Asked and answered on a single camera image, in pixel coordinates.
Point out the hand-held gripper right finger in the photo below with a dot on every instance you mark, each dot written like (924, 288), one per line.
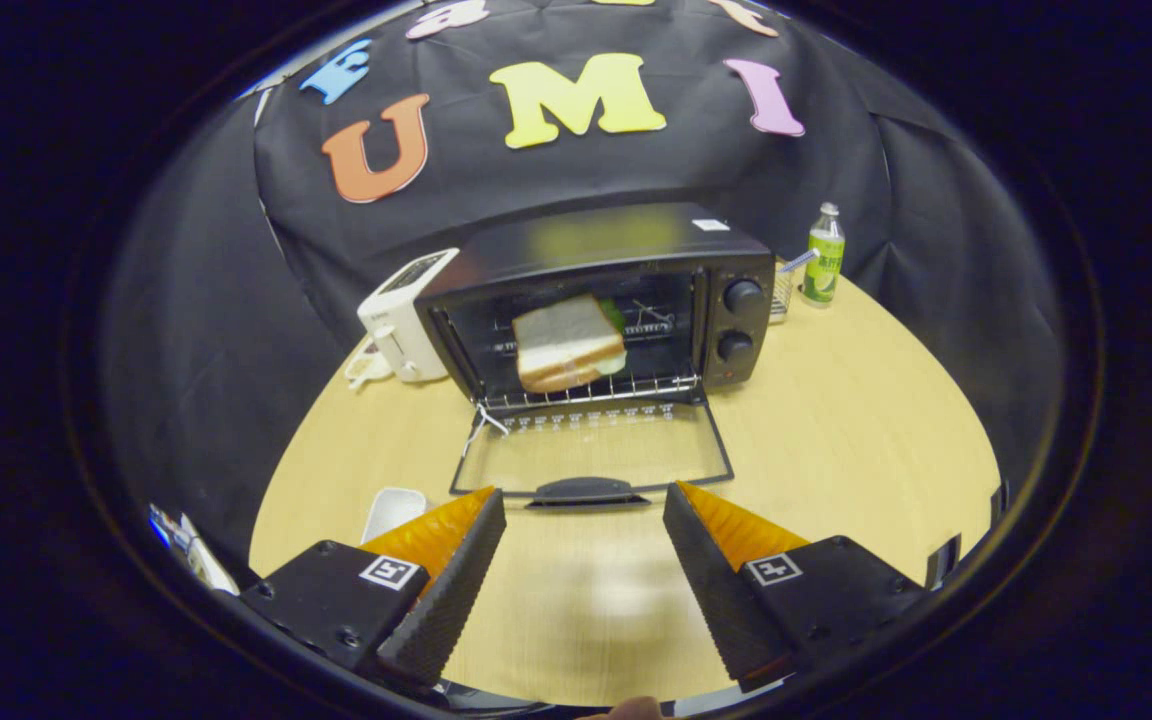
(716, 590)

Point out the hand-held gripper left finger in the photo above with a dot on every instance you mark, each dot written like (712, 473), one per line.
(451, 600)

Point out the sandwich with lettuce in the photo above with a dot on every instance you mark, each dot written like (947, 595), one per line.
(566, 345)

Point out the black toaster oven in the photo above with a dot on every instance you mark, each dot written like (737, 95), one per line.
(596, 240)

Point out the white pop-up toaster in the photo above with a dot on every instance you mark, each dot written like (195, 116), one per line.
(396, 320)

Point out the white rectangular dish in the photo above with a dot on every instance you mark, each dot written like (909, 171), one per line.
(391, 510)

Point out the clear container with straw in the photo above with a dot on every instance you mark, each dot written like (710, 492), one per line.
(781, 295)

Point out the green label drink bottle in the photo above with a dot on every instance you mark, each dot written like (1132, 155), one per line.
(823, 260)

